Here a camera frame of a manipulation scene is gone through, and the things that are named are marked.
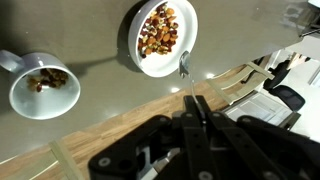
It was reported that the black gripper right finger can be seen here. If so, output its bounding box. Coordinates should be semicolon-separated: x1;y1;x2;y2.
194;95;320;180

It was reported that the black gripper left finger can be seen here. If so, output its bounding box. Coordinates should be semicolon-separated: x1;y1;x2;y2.
88;96;221;180

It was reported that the metal spoon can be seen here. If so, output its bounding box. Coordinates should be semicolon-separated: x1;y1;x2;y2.
178;50;203;104

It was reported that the small trail mix portion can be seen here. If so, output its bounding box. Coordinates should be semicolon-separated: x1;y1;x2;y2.
26;68;69;93

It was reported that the white ceramic bowl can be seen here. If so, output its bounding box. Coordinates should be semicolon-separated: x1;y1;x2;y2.
127;0;199;79

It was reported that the white ceramic mug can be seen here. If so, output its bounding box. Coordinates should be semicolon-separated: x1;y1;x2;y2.
0;49;82;121

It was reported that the black office chair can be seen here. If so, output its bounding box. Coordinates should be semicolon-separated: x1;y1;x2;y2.
241;56;306;113

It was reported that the light wooden chair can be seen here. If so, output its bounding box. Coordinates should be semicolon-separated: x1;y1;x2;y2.
206;61;276;106

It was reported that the large trail mix heap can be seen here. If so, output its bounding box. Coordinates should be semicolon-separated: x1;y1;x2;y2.
137;3;179;59

